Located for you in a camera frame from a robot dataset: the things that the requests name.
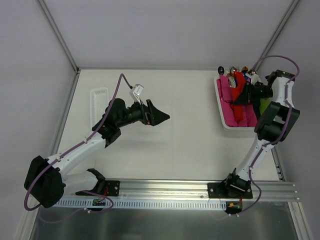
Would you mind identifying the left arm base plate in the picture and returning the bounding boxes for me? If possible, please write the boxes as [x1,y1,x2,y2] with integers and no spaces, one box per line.
[88,180,120,197]

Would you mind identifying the pink napkin roll lower right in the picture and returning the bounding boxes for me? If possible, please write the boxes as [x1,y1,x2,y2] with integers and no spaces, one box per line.
[244,105,258,127]

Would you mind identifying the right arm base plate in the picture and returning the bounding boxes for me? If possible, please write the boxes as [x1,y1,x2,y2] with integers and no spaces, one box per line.
[207,182,253,199]

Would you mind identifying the right frame post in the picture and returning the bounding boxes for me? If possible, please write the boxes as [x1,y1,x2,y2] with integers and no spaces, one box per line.
[252,0,301,70]

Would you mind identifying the pink napkin roll lower left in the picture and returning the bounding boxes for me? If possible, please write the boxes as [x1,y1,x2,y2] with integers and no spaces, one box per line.
[220,100,238,127]

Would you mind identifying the white slotted cable duct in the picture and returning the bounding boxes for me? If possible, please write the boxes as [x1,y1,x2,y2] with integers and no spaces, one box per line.
[53,197,227,211]

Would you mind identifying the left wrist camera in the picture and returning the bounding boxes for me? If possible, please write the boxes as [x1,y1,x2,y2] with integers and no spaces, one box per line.
[129,84,144,104]

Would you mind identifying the white tray of rolls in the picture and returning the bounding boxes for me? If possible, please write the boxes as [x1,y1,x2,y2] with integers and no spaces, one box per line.
[214,74,255,132]

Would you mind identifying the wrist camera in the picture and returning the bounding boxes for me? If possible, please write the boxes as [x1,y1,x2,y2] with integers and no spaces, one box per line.
[245,71,261,85]
[129,84,144,104]

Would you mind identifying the pink napkin roll upper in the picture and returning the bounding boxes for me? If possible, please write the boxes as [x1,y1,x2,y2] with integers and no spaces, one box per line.
[217,74,233,103]

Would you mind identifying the green handled spoon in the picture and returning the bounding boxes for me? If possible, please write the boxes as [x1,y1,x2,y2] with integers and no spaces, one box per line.
[228,76,238,88]

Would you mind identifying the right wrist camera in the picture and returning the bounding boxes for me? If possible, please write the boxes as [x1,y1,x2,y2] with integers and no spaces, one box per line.
[245,71,261,85]

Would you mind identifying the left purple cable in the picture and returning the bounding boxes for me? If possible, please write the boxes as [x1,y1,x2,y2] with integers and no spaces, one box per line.
[23,73,133,223]

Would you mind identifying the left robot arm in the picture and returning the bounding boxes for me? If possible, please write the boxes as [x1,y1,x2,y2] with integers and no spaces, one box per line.
[24,98,170,211]

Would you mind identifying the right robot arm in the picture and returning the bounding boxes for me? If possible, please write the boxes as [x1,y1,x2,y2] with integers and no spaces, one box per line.
[219,69,300,199]

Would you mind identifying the white perforated utensil tray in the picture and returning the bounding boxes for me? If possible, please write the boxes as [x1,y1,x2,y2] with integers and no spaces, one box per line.
[89,87,110,128]

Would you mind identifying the pink napkin roll lower middle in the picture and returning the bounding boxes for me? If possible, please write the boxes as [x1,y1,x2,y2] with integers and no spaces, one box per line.
[237,115,248,128]

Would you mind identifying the red paper napkin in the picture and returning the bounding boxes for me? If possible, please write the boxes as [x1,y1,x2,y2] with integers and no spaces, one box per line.
[231,71,246,123]

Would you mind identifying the pink napkin roll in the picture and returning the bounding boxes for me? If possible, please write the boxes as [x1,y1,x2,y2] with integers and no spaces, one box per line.
[237,115,248,128]
[220,100,238,127]
[217,74,233,103]
[244,105,258,127]

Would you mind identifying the green napkin roll right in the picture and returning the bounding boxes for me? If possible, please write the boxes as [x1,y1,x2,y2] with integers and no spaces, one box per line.
[259,98,271,116]

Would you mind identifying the frame post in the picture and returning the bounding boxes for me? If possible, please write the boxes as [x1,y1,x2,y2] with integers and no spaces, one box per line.
[36,0,79,73]
[252,0,301,70]

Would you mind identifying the left frame post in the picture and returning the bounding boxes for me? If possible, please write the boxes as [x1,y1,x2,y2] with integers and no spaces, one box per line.
[36,0,79,73]

